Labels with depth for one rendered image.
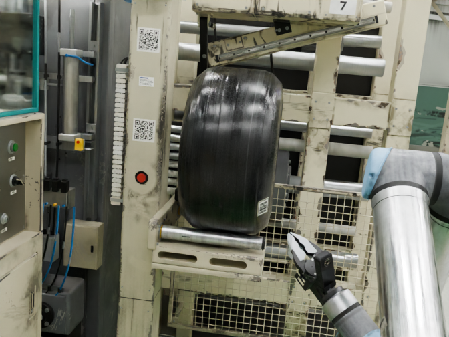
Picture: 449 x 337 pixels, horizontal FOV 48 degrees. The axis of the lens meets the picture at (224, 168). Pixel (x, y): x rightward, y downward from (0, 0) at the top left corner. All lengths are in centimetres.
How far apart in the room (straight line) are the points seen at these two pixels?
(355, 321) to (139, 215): 79
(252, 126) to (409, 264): 67
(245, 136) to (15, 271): 75
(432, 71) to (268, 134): 1028
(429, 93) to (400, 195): 1055
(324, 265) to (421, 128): 1032
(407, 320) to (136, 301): 114
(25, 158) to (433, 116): 1055
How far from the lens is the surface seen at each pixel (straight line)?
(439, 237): 125
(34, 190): 165
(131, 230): 178
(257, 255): 165
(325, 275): 139
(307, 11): 189
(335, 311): 140
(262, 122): 147
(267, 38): 202
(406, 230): 102
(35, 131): 161
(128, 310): 190
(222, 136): 146
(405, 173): 110
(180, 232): 166
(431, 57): 1165
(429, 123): 1166
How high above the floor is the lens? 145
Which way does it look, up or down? 11 degrees down
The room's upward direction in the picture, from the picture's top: 5 degrees clockwise
